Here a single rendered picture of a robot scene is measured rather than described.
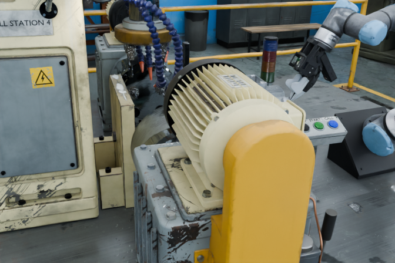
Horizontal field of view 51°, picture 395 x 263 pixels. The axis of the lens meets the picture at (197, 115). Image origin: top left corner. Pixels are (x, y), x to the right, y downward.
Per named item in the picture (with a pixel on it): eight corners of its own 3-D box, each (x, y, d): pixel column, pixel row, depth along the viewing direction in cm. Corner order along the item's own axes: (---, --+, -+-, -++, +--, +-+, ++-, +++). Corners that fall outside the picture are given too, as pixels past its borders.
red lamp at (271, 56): (265, 62, 171) (266, 51, 170) (259, 58, 177) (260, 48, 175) (278, 61, 173) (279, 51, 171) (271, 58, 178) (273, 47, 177)
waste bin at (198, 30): (200, 45, 687) (201, 8, 664) (211, 50, 655) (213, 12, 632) (179, 47, 671) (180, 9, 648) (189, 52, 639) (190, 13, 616)
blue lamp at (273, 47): (266, 51, 170) (267, 41, 168) (260, 48, 175) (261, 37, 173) (279, 51, 171) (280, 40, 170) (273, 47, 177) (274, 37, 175)
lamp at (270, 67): (264, 73, 173) (265, 62, 171) (258, 68, 178) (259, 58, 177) (277, 71, 175) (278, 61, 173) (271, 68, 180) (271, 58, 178)
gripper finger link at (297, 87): (281, 94, 140) (295, 71, 138) (293, 101, 143) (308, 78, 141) (285, 97, 137) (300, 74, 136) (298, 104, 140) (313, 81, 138)
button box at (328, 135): (293, 148, 124) (298, 137, 121) (284, 131, 129) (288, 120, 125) (342, 142, 129) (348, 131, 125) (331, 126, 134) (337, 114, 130)
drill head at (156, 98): (117, 137, 149) (113, 70, 139) (106, 98, 185) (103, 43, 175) (184, 130, 156) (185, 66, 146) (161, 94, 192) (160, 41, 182)
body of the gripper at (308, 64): (286, 66, 141) (305, 34, 139) (304, 76, 145) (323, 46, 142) (297, 72, 134) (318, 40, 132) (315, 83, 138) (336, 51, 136)
